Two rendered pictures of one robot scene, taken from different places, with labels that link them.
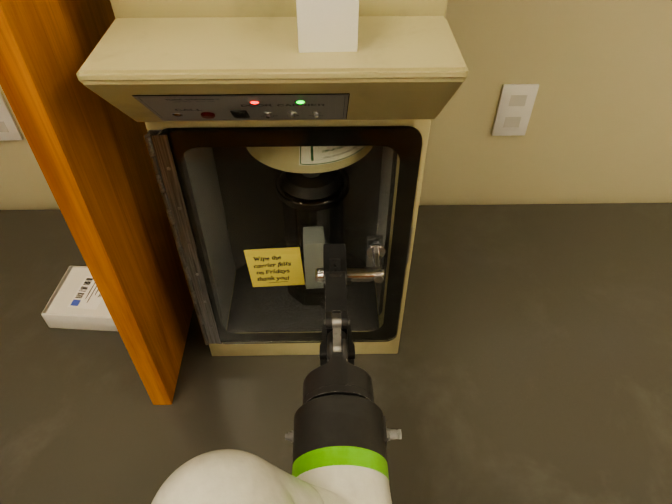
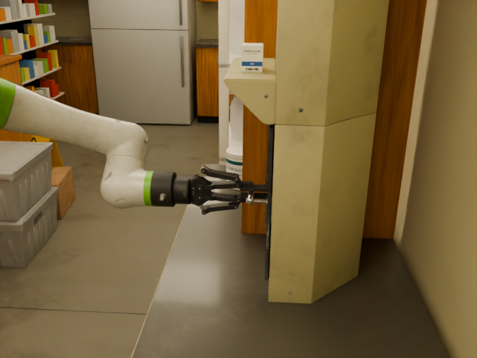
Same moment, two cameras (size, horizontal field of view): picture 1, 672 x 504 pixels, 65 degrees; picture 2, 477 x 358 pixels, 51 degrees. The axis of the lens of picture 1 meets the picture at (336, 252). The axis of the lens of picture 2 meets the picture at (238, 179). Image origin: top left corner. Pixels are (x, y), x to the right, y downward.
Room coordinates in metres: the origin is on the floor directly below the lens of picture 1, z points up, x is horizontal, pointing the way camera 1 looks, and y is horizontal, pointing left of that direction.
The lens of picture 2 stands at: (0.53, -1.20, 1.71)
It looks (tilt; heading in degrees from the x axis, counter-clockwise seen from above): 22 degrees down; 94
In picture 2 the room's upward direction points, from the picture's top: 1 degrees clockwise
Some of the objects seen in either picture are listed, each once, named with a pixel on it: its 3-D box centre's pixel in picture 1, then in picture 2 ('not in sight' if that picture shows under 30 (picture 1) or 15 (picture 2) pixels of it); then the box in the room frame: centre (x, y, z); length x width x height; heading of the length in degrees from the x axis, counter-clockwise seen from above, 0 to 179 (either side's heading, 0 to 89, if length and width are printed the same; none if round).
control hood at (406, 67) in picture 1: (281, 92); (252, 87); (0.46, 0.05, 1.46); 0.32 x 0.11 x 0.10; 91
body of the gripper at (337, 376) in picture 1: (337, 374); (193, 190); (0.32, 0.00, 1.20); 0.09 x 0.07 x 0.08; 1
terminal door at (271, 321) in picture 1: (297, 255); (269, 188); (0.52, 0.05, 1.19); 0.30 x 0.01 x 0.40; 91
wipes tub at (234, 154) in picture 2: not in sight; (242, 167); (0.40, 0.67, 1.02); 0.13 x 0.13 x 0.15
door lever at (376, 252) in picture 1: (351, 265); (257, 195); (0.49, -0.02, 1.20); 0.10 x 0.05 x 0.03; 91
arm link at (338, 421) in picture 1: (343, 437); (165, 190); (0.25, -0.01, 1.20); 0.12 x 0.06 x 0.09; 91
